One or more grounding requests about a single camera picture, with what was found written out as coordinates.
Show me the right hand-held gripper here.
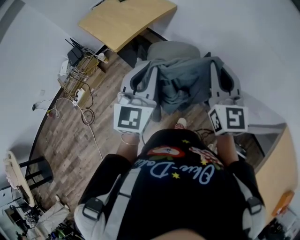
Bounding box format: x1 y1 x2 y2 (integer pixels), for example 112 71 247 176
208 60 249 136

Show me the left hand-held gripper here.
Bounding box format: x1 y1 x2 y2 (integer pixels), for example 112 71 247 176
113 61 158 136

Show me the grey clothing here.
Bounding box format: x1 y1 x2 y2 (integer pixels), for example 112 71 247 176
130 56 233 115

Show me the person's right forearm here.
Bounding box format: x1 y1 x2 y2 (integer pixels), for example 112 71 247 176
215 133 240 165

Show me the person's left forearm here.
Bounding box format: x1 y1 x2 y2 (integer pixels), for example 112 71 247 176
116 133 142 164

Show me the red and white slipper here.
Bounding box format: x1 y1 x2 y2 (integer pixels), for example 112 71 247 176
174 117 188 130

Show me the white power strip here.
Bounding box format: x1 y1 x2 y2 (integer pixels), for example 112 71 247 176
74 88 86 104

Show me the black router with antennas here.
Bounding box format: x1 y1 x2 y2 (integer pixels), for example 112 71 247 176
65 38 85 67

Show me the white network device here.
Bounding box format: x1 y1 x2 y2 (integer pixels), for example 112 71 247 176
58 60 71 77

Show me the wooden desk with grey side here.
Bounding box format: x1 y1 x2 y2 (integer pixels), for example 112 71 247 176
243 90 300 218

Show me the person's black printed shirt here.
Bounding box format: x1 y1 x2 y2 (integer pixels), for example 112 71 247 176
79 128 267 240

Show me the orange box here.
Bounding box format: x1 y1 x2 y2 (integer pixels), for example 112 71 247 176
271 190 295 217

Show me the round light wooden table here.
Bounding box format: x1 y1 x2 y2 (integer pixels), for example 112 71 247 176
3 150 36 208

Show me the white plastic bag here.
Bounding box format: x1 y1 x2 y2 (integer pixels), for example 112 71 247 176
34 202 71 236

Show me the thin gold bracelet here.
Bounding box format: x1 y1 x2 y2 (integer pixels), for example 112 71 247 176
121 133 141 146

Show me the black cable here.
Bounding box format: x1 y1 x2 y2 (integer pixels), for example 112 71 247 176
80 82 96 127

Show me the white cable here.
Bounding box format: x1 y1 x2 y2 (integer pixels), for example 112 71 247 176
55 97 104 160

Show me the grey backpack strap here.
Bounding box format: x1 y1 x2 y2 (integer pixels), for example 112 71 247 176
74 167 139 240
236 178 268 237

